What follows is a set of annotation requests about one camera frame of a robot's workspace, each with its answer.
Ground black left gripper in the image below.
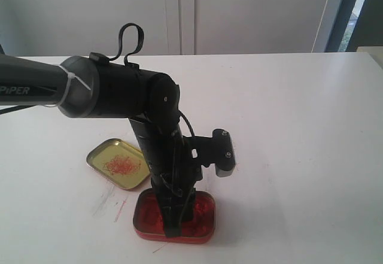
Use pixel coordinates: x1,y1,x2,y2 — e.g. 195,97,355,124
151,171,198,238

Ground red ink paste tin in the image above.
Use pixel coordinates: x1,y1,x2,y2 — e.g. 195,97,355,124
133,189,215,244

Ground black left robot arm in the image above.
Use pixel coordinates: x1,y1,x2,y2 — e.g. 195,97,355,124
1,54,196,238

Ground gold tin lid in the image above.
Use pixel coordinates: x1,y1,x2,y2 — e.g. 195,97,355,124
86,138,150,190

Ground white zip tie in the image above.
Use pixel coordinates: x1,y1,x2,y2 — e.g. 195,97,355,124
41,65,92,108

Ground white cabinet doors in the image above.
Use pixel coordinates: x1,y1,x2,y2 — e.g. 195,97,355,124
1,0,341,56

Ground adjacent white side table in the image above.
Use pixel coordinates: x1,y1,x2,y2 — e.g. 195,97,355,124
357,46,383,66

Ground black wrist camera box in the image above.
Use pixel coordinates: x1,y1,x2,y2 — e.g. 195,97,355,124
186,129,236,177

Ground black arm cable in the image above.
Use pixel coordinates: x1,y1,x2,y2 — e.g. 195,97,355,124
113,22,146,66

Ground thin white hanging cord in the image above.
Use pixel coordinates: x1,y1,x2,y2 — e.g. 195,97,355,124
311,0,338,52

